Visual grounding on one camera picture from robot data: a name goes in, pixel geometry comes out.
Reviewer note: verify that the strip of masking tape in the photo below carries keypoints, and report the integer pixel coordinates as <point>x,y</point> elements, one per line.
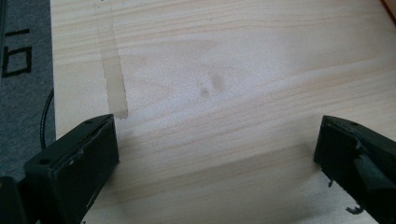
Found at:
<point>113,77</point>

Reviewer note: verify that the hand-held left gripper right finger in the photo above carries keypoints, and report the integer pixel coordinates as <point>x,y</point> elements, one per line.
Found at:
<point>348,155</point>

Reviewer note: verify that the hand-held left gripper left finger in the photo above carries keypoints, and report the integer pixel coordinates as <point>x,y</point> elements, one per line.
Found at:
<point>77,161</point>

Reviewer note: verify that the grey floor mat with black marks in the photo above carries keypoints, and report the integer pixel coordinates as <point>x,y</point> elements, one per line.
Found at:
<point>25,102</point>

